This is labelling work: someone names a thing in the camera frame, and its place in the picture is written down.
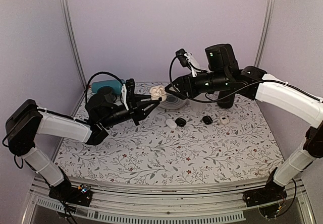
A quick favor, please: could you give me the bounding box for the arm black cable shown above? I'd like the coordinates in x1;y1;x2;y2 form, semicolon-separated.
169;54;323;104
84;70;124;101

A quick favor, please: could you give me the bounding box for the aluminium frame post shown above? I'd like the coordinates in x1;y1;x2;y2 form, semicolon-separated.
60;0;85;80
254;0;275;67

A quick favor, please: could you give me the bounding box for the front aluminium rail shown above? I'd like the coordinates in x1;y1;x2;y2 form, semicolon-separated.
22;176;316;224

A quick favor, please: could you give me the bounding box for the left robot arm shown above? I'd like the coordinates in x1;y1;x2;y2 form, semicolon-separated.
3;93;164;207

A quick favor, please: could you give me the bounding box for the right aluminium frame post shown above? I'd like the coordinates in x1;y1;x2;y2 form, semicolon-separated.
254;0;275;67

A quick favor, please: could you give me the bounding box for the floral patterned table mat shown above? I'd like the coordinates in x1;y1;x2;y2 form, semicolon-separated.
55;95;284;185

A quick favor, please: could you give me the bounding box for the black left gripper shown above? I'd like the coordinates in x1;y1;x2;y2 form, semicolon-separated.
101;94;160;129

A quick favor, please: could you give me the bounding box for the small black earbud case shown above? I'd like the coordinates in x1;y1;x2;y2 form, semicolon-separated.
202;116;213;125

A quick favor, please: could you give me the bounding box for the left aluminium frame post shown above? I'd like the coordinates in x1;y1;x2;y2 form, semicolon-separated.
60;0;85;80

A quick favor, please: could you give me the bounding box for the teal cylindrical speaker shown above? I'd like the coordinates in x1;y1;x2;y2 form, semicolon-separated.
91;79;125;95

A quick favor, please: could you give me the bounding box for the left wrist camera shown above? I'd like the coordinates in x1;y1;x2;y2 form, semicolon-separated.
121;78;135;111

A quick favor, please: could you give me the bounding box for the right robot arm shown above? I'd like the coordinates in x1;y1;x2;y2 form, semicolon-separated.
165;43;322;207

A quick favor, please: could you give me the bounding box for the black glossy earbud case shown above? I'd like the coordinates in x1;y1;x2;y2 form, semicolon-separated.
175;118;187;127

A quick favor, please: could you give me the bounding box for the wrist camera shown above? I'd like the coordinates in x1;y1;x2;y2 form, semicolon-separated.
121;78;135;111
175;48;200;77

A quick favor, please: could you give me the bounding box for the dark grey mug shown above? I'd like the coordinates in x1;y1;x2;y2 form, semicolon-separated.
97;86;117;103

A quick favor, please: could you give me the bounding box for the black cylindrical cup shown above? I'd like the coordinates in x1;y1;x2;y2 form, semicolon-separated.
217;91;235;109

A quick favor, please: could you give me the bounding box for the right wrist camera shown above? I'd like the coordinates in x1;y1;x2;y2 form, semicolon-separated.
175;48;200;77

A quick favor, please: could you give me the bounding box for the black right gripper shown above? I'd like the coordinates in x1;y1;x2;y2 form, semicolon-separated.
165;70;230;99

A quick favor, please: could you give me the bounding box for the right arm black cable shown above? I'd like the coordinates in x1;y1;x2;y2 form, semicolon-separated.
169;54;323;104

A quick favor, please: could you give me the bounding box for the beige earbud charging case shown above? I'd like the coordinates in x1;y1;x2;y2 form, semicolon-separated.
149;85;167;102

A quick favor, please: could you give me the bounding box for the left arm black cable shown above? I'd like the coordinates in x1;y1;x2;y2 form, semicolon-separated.
84;70;124;101

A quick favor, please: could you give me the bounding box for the white oval earbud case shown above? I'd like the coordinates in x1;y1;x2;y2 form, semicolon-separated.
165;119;177;129

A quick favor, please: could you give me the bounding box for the small beige earbud case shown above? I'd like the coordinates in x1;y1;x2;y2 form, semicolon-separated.
219;116;229;125

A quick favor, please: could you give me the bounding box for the spiral patterned plate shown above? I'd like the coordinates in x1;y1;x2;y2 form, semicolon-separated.
158;94;187;110

